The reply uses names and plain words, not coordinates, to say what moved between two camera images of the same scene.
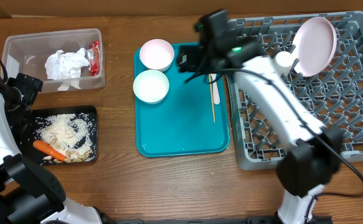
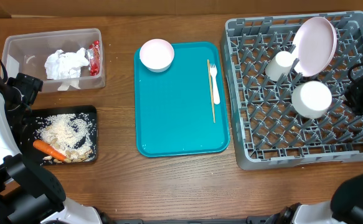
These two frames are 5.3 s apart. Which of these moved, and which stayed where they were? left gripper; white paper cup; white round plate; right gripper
Moved: right gripper
Stayed: white round plate; left gripper; white paper cup
